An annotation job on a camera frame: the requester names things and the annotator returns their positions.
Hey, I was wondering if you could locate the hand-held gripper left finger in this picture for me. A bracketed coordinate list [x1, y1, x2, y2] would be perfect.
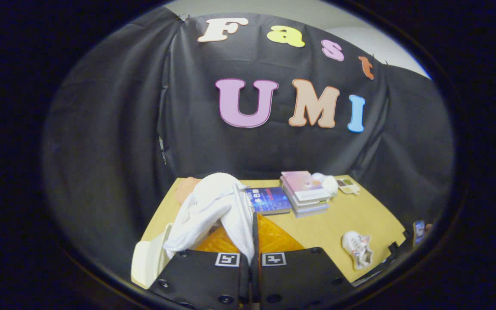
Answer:
[149, 226, 251, 310]

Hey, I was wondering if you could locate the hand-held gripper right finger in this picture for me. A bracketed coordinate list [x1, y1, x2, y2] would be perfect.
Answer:
[250, 211, 354, 310]

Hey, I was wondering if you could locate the beige storage box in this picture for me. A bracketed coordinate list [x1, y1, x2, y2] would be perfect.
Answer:
[131, 222, 176, 289]

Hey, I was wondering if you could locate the white canvas shoe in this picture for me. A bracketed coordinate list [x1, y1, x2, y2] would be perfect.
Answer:
[341, 231, 374, 271]
[163, 172, 257, 264]

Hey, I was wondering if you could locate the blue book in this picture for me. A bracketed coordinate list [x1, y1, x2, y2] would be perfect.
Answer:
[245, 186, 292, 215]

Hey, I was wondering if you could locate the white book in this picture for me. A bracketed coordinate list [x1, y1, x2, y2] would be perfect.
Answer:
[288, 196, 331, 210]
[293, 203, 330, 217]

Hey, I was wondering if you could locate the pink cover book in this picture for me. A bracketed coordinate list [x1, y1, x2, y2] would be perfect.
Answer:
[280, 171, 332, 202]

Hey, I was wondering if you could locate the orange sponge lump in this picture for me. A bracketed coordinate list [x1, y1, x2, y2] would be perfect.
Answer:
[175, 177, 202, 205]

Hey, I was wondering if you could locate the white knitted ball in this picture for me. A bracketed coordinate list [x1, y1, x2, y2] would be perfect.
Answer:
[312, 173, 339, 197]

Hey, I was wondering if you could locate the small divided sample tray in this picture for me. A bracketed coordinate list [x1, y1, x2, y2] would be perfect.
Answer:
[336, 178, 361, 195]

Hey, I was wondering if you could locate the smartphone with lit screen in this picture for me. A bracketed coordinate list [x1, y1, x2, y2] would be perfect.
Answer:
[412, 220, 426, 246]

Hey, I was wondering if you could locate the black backdrop cloth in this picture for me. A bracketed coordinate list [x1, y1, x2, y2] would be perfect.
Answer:
[42, 6, 454, 276]

